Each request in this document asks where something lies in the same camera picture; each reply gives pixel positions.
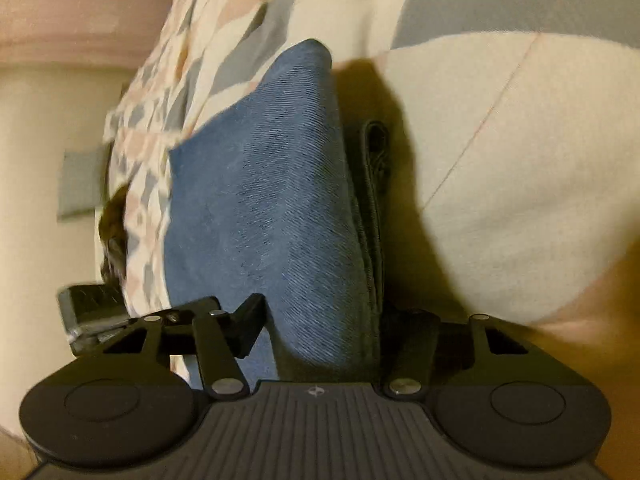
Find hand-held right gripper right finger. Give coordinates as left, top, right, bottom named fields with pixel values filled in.
left=380, top=308, right=544, bottom=398

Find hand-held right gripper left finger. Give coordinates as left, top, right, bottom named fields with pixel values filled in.
left=100, top=293, right=267, bottom=402

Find blue denim jeans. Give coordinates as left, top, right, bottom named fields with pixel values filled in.
left=163, top=38, right=397, bottom=387

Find brown garment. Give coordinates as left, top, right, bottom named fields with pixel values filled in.
left=97, top=184, right=132, bottom=287

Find checkered pink grey quilt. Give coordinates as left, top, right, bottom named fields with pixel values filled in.
left=102, top=0, right=640, bottom=343

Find pink curtain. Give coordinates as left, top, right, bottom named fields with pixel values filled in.
left=0, top=0, right=188, bottom=67

